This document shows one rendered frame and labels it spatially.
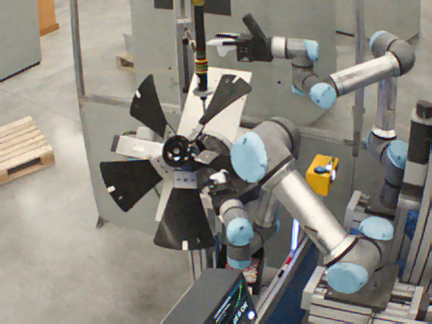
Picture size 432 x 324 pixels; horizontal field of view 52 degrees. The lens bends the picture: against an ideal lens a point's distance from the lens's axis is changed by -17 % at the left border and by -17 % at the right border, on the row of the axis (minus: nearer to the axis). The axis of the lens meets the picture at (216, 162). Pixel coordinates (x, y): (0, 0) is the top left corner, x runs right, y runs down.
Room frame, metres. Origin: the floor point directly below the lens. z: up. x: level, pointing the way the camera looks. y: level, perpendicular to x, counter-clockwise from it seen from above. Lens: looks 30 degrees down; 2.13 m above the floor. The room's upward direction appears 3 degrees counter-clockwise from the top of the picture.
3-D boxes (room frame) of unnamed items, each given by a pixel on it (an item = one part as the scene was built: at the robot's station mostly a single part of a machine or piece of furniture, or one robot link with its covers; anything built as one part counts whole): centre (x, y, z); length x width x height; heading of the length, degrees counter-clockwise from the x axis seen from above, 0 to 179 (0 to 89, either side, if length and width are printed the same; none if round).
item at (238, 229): (1.24, -0.05, 1.17); 0.11 x 0.08 x 0.09; 9
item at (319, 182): (1.74, -0.43, 1.02); 0.16 x 0.10 x 0.11; 152
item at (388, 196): (1.50, -0.70, 1.09); 0.15 x 0.15 x 0.10
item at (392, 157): (1.51, -0.70, 1.20); 0.13 x 0.12 x 0.14; 14
